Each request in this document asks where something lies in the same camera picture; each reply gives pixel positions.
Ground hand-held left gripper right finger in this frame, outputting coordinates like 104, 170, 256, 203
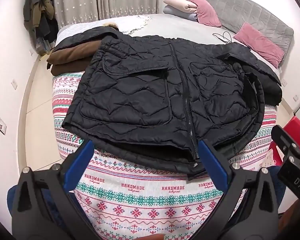
192, 139, 280, 240

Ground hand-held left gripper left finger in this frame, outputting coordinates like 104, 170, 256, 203
12, 139, 100, 240

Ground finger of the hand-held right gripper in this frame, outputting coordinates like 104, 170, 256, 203
271, 124, 298, 157

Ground black quilted jacket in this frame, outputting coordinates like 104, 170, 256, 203
61, 34, 265, 180

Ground person's right forearm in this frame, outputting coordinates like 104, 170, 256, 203
277, 202, 300, 240

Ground clothes on coat rack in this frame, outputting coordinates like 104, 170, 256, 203
23, 0, 59, 56

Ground person's left hand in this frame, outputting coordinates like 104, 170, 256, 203
130, 233, 166, 240

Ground red stool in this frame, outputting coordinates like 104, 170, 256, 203
267, 116, 300, 166

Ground black collared coat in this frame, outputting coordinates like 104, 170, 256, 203
216, 42, 283, 106

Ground patterned knit-print blanket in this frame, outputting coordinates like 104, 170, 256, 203
51, 71, 283, 240

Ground pink pillow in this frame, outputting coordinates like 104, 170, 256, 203
233, 22, 285, 68
182, 0, 222, 28

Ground folded brown coat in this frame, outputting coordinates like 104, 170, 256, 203
46, 40, 103, 77

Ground grey padded headboard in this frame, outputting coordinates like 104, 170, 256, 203
192, 0, 294, 71

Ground black shiny coat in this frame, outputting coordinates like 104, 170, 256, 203
55, 24, 121, 53

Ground bed with light sheet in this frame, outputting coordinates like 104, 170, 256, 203
56, 14, 282, 77

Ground white fringed blanket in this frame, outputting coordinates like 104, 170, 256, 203
117, 15, 153, 35

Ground grey patterned curtain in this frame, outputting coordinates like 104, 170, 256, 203
51, 0, 161, 28

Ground black cable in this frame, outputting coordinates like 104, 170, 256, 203
213, 31, 252, 52

